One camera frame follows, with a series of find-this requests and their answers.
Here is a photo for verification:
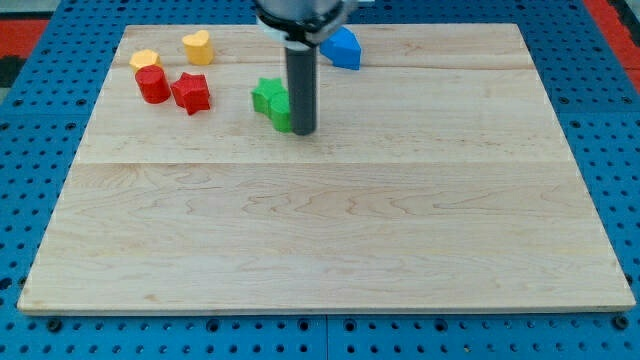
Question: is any red cylinder block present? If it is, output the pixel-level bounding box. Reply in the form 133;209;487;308
135;65;171;104

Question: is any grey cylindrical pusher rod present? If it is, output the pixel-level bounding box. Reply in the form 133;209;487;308
285;48;317;136

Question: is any yellow hexagon block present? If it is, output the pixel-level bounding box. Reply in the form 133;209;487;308
129;49;162;73

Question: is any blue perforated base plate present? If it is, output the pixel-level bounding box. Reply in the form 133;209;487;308
1;0;639;359

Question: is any red star block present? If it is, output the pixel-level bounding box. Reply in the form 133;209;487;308
170;72;211;116

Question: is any green star block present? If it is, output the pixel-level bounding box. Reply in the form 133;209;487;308
251;78;288;116

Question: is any blue pentagon block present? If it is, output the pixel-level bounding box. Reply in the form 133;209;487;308
320;27;362;70

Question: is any light wooden board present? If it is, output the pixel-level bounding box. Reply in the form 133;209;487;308
18;23;635;316

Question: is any yellow heart block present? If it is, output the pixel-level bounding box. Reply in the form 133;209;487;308
182;30;214;65

